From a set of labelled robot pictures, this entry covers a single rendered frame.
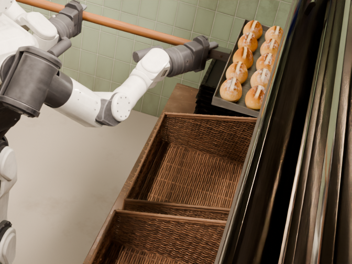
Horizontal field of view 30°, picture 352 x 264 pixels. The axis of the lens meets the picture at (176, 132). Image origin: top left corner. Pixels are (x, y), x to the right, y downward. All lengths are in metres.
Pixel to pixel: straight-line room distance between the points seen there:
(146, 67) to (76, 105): 0.32
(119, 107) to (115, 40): 1.94
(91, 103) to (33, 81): 0.20
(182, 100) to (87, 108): 1.35
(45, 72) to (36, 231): 1.61
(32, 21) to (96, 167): 1.54
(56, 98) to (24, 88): 0.10
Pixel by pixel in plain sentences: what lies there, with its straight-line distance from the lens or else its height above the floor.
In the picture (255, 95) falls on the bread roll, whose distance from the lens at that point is 1.90.
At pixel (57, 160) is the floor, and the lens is 3.45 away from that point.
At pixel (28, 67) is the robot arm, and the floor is 1.40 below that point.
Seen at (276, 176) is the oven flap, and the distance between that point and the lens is 1.35.
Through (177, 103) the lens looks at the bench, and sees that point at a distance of 2.95.
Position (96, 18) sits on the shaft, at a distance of 2.19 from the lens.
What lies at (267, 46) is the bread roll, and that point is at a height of 1.23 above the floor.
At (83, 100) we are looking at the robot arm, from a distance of 1.66.
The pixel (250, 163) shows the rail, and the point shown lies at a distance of 1.31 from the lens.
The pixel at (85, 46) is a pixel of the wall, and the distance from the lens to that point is 3.76.
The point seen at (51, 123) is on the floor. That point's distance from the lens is 3.68.
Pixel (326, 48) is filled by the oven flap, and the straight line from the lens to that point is 1.74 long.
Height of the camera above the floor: 2.24
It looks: 37 degrees down
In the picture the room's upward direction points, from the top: 12 degrees clockwise
